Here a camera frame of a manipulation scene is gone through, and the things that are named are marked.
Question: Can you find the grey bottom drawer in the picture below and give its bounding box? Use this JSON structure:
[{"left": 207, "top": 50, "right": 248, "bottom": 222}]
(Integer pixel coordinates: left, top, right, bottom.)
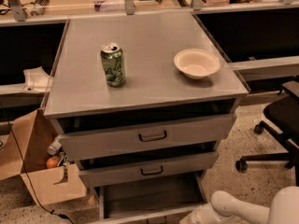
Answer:
[{"left": 97, "top": 171, "right": 206, "bottom": 224}]

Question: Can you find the grey drawer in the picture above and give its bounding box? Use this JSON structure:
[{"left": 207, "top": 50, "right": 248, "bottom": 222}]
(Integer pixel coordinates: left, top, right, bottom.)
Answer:
[
  {"left": 78, "top": 151, "right": 219, "bottom": 187},
  {"left": 58, "top": 113, "right": 235, "bottom": 161},
  {"left": 97, "top": 171, "right": 206, "bottom": 224}
]

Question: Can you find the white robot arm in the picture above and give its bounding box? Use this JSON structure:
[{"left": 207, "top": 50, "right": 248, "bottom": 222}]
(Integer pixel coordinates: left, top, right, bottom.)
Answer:
[{"left": 179, "top": 186, "right": 299, "bottom": 224}]

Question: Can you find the grey drawer cabinet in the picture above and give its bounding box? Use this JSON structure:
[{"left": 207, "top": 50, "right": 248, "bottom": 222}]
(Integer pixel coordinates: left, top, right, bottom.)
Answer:
[{"left": 43, "top": 10, "right": 249, "bottom": 224}]

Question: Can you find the grey middle drawer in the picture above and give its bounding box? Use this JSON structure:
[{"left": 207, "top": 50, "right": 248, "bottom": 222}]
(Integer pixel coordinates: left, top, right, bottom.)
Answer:
[{"left": 78, "top": 151, "right": 219, "bottom": 187}]

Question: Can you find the grey top drawer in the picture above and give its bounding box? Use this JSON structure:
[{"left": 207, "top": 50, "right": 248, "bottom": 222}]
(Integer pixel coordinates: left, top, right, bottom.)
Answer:
[{"left": 58, "top": 113, "right": 235, "bottom": 161}]

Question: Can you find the green soda can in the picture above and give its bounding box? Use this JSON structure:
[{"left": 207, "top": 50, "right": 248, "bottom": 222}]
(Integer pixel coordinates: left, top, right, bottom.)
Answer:
[{"left": 100, "top": 42, "right": 126, "bottom": 87}]

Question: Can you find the white bowl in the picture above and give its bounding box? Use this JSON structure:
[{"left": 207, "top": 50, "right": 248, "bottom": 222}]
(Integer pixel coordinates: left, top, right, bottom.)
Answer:
[{"left": 174, "top": 49, "right": 221, "bottom": 79}]

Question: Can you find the white bottle in box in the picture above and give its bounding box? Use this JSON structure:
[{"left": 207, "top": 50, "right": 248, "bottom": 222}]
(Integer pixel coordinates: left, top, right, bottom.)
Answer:
[{"left": 47, "top": 140, "right": 62, "bottom": 156}]

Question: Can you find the orange fruit in box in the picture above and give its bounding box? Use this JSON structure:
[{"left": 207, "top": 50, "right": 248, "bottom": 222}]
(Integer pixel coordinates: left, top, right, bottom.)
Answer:
[{"left": 46, "top": 157, "right": 59, "bottom": 169}]

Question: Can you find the brown cardboard box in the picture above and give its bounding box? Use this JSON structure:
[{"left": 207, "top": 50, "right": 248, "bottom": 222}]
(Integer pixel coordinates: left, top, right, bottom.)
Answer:
[{"left": 0, "top": 109, "right": 87, "bottom": 205}]

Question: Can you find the black office chair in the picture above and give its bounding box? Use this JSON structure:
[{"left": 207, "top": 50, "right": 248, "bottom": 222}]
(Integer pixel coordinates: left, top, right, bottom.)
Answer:
[{"left": 235, "top": 81, "right": 299, "bottom": 186}]

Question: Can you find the black white handheld device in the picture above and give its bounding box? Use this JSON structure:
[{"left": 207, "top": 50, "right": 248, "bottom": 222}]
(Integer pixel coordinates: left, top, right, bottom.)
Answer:
[{"left": 30, "top": 0, "right": 50, "bottom": 16}]

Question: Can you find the white bracket on shelf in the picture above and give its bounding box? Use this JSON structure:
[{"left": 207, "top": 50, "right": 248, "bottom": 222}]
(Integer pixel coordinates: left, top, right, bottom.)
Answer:
[{"left": 21, "top": 66, "right": 53, "bottom": 92}]

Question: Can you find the black cable on floor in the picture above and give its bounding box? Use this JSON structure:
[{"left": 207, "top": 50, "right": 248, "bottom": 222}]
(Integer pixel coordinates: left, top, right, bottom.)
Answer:
[{"left": 0, "top": 103, "right": 75, "bottom": 224}]

